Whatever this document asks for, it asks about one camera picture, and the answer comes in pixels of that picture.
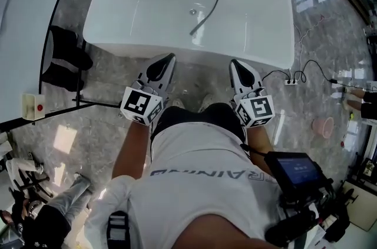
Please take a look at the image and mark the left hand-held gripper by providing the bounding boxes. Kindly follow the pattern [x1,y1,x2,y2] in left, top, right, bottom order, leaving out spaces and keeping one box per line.
[120,52,177,127]

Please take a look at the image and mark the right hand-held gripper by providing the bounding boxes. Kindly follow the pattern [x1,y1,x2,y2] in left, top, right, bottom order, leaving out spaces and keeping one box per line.
[229,58,276,128]

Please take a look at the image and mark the person's left forearm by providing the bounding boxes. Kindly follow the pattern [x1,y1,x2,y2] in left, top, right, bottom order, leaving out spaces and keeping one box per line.
[113,121,154,181]

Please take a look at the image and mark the person's right forearm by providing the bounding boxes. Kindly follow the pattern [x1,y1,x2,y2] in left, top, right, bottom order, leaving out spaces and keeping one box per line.
[246,125,272,172]

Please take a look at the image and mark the white rectangular bathtub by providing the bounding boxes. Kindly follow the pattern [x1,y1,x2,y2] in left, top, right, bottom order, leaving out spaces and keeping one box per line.
[82,0,295,69]

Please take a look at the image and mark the person's right shoe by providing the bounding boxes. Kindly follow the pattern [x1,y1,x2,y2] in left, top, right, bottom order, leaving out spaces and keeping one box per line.
[198,92,214,114]

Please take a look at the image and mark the person's black shorts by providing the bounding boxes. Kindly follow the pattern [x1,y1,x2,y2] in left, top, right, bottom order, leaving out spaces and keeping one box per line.
[151,102,247,143]

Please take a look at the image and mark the pink bucket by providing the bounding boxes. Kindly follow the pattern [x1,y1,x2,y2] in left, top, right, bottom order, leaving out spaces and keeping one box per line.
[312,116,335,140]

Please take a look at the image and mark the black bag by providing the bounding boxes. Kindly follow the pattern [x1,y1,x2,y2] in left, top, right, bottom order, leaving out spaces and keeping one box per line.
[41,25,94,93]

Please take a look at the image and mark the beige box red button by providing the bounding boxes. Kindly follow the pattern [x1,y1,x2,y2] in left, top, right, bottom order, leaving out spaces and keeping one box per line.
[21,92,47,121]

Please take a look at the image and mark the black chest-mounted screen device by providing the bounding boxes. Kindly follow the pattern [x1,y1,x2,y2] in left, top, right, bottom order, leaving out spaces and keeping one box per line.
[264,182,352,249]

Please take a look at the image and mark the white cable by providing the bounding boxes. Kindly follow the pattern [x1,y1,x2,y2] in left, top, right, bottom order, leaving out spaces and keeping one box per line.
[292,23,305,79]

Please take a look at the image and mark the black power cable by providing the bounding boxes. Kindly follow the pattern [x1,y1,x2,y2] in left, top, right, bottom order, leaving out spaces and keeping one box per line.
[262,59,340,84]

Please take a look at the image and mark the white table black frame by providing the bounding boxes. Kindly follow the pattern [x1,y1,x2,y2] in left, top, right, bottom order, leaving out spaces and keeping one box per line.
[0,0,124,131]

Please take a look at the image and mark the black grey shoulder strap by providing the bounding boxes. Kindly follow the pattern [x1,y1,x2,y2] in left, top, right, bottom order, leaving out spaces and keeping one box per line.
[106,211,131,249]

